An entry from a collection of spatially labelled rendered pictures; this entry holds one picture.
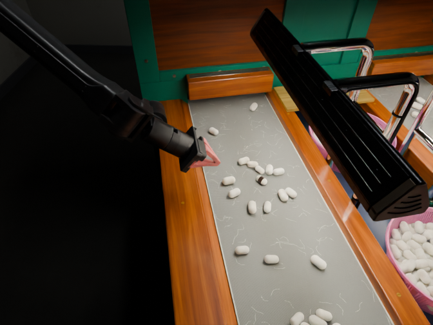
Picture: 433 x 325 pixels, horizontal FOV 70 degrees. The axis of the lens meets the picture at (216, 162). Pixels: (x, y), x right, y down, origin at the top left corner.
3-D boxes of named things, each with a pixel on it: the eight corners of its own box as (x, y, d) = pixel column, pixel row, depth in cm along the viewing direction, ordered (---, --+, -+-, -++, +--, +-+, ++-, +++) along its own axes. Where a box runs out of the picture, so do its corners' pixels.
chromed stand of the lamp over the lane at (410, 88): (289, 236, 82) (335, 88, 50) (267, 181, 96) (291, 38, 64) (356, 225, 84) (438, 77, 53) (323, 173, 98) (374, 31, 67)
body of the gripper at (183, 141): (198, 128, 74) (173, 114, 70) (204, 156, 67) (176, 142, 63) (182, 146, 77) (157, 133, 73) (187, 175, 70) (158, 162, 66)
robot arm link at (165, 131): (136, 143, 64) (151, 122, 62) (134, 126, 69) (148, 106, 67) (164, 156, 67) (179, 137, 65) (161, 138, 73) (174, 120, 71)
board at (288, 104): (287, 112, 106) (287, 109, 106) (272, 89, 117) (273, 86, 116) (374, 102, 111) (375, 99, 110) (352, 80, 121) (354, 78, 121)
